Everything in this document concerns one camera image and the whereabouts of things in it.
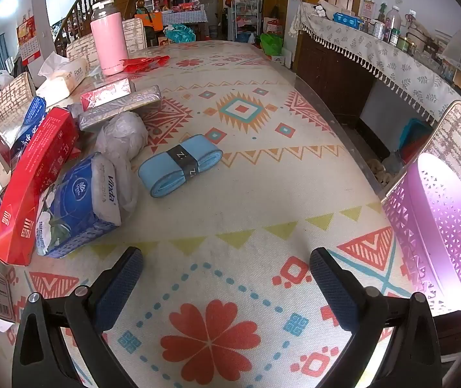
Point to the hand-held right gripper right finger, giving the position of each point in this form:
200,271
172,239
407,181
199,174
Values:
333,287

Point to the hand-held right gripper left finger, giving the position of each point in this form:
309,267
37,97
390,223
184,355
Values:
119,287

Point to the blue tissue packet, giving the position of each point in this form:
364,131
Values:
76,206

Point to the purple plastic basket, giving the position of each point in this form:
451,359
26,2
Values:
444,218

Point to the long red box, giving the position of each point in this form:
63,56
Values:
32,186

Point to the blue box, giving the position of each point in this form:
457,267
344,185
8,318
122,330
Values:
34,117

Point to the patterned tablecloth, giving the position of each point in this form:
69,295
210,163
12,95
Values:
254,194

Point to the crumpled white plastic bag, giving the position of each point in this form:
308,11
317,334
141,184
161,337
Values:
121,133

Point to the teal plastic bin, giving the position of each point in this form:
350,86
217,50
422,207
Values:
414,137

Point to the grey flat box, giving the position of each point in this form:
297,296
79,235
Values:
133,103

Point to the small red patterned box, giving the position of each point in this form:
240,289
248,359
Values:
105,95

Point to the patterned chair back cushion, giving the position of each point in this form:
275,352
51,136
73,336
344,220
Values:
456,137

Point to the dark wooden sideboard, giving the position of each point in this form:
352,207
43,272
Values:
327,76

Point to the white tissue box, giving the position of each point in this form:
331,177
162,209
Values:
66,79

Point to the patterned chair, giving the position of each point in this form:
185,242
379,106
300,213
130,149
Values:
12,97
80,48
135,34

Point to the red plastic bag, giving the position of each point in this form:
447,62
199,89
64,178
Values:
141,64

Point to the leaf print fringed cloth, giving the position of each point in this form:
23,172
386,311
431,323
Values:
376,52

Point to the pink thermos bottle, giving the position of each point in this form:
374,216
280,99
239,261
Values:
109,44

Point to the green basin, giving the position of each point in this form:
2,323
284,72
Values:
270,42

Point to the teal bag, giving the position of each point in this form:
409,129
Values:
180,33

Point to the orange bag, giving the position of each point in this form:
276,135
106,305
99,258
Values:
152,21

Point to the blue wipes packet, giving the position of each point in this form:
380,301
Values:
345,19

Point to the clear plastic bottle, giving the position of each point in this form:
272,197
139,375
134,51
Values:
393,20

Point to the checkered cloth table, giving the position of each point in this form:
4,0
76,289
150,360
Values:
186,17

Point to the white shelf rack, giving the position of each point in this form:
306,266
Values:
244,20

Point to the wooden staircase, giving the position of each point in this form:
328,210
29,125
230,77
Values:
88,0

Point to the red wall calendar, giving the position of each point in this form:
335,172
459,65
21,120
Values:
26,40

